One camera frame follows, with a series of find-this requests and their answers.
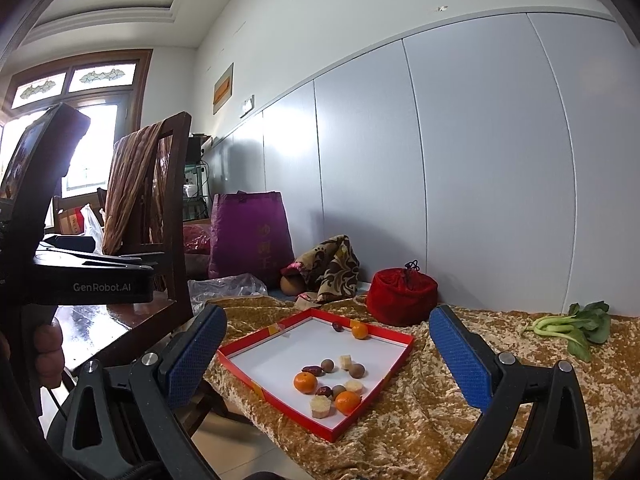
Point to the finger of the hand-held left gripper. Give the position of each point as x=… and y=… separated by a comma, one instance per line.
x=135, y=261

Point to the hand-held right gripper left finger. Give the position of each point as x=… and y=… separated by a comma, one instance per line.
x=192, y=360

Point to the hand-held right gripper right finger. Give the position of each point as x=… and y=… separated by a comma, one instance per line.
x=460, y=360

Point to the orange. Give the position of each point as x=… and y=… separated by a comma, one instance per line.
x=305, y=382
x=347, y=402
x=359, y=330

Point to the red shallow box tray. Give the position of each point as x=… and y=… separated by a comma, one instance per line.
x=300, y=350

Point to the red date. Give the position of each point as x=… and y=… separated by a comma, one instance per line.
x=323, y=391
x=337, y=327
x=311, y=369

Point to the brown longan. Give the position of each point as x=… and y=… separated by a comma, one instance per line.
x=327, y=365
x=356, y=371
x=338, y=391

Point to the person's left hand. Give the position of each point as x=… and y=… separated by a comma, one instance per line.
x=49, y=355

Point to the white plastic bag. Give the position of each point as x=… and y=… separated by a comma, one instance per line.
x=92, y=227

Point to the cardboard box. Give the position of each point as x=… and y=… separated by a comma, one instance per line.
x=67, y=220

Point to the red mesh bag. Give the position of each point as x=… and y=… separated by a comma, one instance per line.
x=197, y=240

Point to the golden velvet tablecloth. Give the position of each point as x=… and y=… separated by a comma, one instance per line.
x=425, y=420

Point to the dark wooden chair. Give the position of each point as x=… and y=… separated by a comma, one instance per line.
x=177, y=200

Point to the striped brown cloth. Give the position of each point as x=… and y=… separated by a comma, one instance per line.
x=130, y=185

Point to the clear plastic bag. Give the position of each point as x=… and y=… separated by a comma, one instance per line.
x=227, y=287

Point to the white mug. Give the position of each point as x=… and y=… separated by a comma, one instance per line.
x=189, y=190

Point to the pale sugarcane piece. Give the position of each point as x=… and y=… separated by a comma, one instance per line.
x=346, y=361
x=320, y=406
x=353, y=386

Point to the purple tote bag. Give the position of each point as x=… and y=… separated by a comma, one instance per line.
x=250, y=240

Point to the green bok choy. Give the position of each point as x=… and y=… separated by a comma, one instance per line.
x=580, y=325

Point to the brown round gourd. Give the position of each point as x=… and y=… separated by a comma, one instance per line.
x=292, y=285

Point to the wooden framed window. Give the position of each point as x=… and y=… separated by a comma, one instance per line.
x=100, y=110

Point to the brown floral patterned cloth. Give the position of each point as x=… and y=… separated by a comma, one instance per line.
x=332, y=270

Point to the white wall switch box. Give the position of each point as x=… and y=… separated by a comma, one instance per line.
x=246, y=105

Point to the orange framed wall picture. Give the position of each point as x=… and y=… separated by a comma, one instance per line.
x=223, y=88

